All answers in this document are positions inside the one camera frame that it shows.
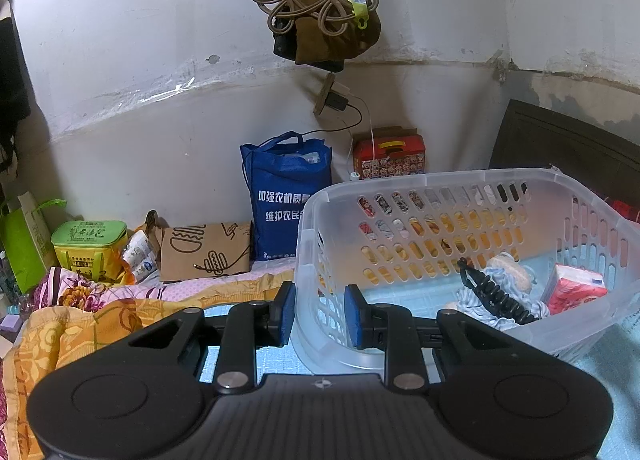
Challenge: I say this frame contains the clear plastic laundry basket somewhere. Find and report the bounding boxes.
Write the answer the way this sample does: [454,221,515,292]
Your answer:
[292,168,639,374]

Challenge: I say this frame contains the pink tissue pack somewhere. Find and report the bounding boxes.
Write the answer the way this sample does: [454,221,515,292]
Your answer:
[541,264,608,315]

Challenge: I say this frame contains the brown paper bag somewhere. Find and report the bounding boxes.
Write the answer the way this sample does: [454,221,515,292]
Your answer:
[142,211,252,282]

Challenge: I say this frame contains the blue shopping bag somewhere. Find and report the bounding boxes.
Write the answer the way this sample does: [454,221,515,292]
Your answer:
[240,131,332,261]

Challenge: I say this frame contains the green yellow box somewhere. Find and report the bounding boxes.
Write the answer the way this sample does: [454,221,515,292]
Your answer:
[51,220,128,281]

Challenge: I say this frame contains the red gift box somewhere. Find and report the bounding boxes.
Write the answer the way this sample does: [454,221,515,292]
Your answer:
[352,126,426,179]

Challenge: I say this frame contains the orange floral blanket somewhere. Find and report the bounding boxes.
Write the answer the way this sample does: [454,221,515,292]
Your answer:
[1,265,294,459]

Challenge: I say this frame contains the green paper bag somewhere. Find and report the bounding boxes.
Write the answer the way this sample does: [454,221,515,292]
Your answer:
[1,192,66,294]

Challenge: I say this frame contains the dark wooden headboard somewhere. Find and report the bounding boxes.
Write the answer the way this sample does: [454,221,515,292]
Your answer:
[489,100,639,207]

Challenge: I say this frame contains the wall charger plug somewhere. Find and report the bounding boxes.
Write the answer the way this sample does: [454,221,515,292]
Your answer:
[312,73,349,116]

